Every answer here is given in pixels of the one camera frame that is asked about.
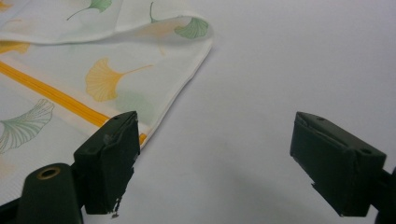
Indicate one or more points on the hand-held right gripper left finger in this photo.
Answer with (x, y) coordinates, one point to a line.
(106, 161)

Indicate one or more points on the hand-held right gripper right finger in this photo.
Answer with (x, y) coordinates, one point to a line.
(336, 168)

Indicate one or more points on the white ginkgo leaf print pillowcase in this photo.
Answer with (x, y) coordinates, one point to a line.
(77, 77)

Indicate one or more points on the pale blue table mat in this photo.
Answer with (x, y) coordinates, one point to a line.
(267, 77)

